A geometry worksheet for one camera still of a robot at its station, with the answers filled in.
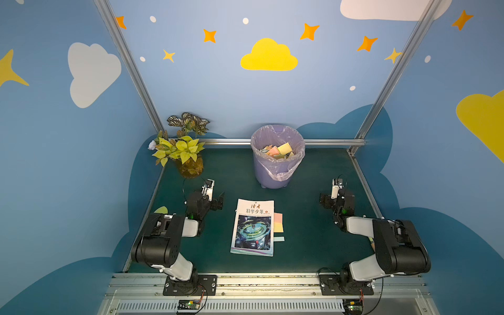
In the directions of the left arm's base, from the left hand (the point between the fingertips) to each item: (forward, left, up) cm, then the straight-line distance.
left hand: (213, 188), depth 94 cm
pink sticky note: (-11, -32, -7) cm, 34 cm away
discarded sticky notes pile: (+20, -35, +7) cm, 41 cm away
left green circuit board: (-46, +3, -8) cm, 47 cm away
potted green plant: (+11, +12, +17) cm, 23 cm away
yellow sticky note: (-16, -32, -7) cm, 36 cm away
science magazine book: (-17, -20, -7) cm, 27 cm away
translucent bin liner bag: (+1, -31, +15) cm, 34 cm away
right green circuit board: (-45, -58, -8) cm, 74 cm away
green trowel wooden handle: (-8, +26, -9) cm, 29 cm away
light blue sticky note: (-21, -32, -7) cm, 39 cm away
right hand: (+1, -60, -1) cm, 60 cm away
